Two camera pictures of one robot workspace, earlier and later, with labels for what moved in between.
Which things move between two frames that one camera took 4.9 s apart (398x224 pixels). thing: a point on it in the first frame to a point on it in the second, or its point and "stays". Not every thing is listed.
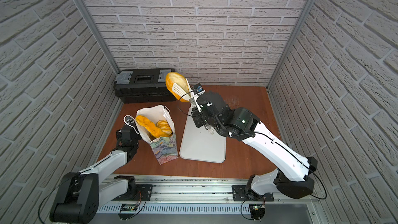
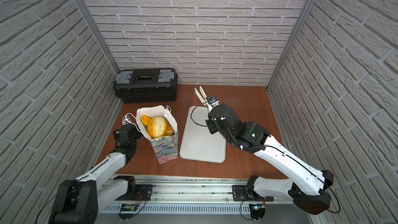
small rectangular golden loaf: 164,126 stays
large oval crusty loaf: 173,77 to 157,127
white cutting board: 199,144 stays
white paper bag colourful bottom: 165,150 stays
